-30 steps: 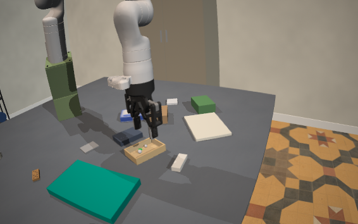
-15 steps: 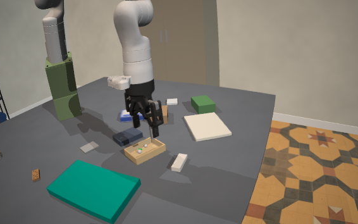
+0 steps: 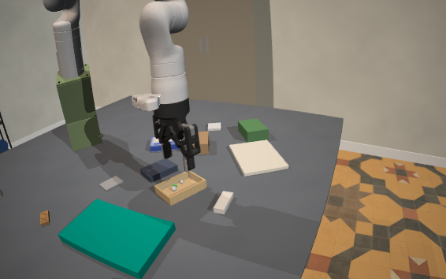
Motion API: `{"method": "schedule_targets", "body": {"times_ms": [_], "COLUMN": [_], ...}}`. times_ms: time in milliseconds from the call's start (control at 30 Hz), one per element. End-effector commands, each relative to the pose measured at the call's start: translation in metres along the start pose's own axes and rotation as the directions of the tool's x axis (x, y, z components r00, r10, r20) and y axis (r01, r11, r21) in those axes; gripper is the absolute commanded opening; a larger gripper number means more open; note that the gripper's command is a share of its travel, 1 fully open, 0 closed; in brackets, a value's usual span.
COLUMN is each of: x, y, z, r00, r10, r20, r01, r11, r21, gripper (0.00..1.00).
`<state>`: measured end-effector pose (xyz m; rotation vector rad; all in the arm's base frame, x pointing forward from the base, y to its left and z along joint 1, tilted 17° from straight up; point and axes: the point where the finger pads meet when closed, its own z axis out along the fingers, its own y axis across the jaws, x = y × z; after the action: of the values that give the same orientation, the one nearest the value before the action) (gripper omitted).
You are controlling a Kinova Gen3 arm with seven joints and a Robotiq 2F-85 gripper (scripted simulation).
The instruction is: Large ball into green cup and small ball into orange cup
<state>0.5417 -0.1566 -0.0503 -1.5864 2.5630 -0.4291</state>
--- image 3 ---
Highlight beige flat board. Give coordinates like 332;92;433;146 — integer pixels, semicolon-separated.
229;140;288;177

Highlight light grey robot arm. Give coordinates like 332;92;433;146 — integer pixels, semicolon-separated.
43;0;189;111

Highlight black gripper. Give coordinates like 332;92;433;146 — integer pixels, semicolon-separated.
153;98;201;173

